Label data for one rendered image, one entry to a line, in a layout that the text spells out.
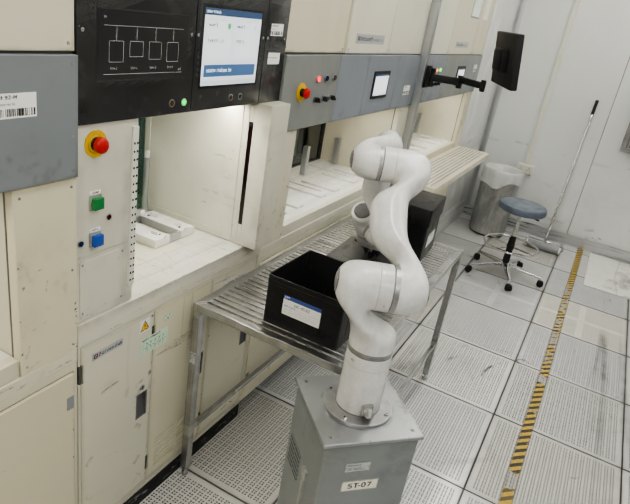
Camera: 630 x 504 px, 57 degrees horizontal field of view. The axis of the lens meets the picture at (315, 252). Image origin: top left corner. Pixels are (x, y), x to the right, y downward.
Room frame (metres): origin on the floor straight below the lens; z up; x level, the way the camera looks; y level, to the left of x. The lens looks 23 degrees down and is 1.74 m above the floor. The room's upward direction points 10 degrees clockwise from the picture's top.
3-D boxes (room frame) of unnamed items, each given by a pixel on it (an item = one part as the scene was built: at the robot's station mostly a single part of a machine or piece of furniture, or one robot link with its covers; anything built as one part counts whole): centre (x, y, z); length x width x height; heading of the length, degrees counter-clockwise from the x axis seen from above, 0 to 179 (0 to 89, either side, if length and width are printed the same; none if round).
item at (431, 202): (2.53, -0.38, 0.89); 0.29 x 0.29 x 0.25; 69
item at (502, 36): (3.35, -0.70, 1.57); 0.53 x 0.40 x 0.36; 66
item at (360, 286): (1.30, -0.15, 1.07); 0.19 x 0.12 x 0.24; 92
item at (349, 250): (2.12, -0.23, 0.83); 0.29 x 0.29 x 0.13; 68
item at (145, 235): (1.96, 0.60, 0.89); 0.22 x 0.21 x 0.04; 66
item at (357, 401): (1.30, -0.18, 0.85); 0.19 x 0.19 x 0.18
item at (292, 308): (1.72, -0.05, 0.85); 0.28 x 0.28 x 0.17; 65
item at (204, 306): (2.16, -0.17, 0.38); 1.30 x 0.60 x 0.76; 156
